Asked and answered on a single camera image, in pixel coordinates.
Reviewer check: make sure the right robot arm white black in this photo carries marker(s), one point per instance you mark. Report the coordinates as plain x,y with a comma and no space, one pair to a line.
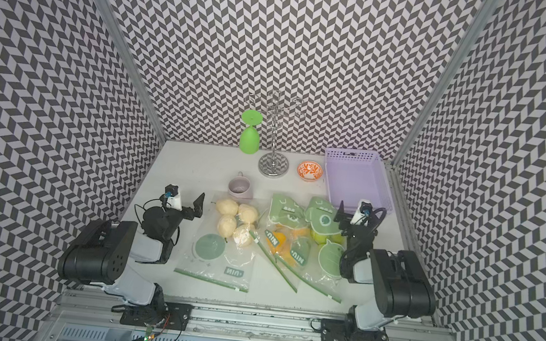
400,286

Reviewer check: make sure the purple plastic basket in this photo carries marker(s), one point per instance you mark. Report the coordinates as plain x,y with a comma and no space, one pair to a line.
354,175

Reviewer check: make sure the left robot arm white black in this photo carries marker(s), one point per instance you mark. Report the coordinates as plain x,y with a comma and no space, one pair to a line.
100,255

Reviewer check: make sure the zip bag with green pears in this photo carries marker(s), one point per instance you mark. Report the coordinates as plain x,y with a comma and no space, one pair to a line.
319,215

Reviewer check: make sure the zip bag with orange fruit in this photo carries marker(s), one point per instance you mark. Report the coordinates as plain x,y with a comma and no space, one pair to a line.
298,257

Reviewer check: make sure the orange patterned small bowl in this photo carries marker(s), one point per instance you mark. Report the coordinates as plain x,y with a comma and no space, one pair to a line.
310,171

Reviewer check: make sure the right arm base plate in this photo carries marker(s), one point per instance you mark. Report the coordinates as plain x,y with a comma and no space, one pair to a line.
339,330

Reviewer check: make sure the chrome mug tree stand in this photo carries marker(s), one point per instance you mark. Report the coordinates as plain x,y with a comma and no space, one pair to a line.
274,164

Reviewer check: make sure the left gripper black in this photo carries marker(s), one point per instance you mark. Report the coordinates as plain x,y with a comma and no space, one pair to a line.
198,205

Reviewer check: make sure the green plastic goblet upside down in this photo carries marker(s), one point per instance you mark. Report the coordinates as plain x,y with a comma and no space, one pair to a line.
250,139

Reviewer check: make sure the zip bag with beige fruit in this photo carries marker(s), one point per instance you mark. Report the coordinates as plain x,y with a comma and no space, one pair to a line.
221,251

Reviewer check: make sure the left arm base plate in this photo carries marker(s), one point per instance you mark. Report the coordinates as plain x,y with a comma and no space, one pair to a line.
169,316

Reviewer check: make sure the lilac mug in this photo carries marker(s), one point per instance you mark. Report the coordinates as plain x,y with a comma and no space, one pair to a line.
240,187

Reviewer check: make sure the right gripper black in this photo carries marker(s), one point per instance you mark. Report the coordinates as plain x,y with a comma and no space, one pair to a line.
345,216

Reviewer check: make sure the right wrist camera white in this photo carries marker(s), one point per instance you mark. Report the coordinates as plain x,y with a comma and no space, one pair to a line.
363,213

